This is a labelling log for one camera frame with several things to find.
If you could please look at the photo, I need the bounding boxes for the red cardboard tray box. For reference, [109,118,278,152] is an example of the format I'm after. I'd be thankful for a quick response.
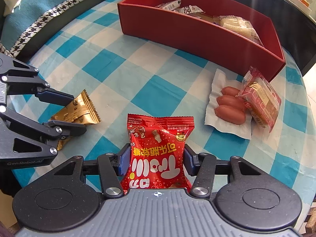
[118,0,285,81]

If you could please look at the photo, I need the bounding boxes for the blue white checkered cloth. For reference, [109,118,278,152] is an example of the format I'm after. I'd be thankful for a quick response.
[28,0,315,204]

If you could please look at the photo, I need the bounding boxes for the white Kapron wafer packet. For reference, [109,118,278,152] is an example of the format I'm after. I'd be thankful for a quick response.
[174,5,205,15]

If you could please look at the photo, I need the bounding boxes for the red cola gummy packet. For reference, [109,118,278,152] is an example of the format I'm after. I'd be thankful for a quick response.
[121,114,194,193]

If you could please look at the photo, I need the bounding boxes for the dark coffee table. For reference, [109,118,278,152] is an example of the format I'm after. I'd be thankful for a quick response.
[234,0,315,69]

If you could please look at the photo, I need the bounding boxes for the teal sofa blanket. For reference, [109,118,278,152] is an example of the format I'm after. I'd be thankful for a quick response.
[0,0,134,57]

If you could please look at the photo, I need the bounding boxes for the red clear pastry packet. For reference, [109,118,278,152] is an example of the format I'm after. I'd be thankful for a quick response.
[237,66,282,134]

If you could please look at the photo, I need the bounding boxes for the white orange spicy snack packet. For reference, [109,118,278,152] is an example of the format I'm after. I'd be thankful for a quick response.
[156,0,182,11]

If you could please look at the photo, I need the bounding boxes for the gold foil snack packet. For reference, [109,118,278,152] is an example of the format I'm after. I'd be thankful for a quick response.
[50,89,102,151]

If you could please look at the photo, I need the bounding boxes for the vacuum packed sausages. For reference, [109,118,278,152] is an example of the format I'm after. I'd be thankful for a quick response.
[204,68,253,140]

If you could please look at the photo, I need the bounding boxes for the clear round cake packet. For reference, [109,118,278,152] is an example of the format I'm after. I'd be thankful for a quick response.
[213,16,263,47]

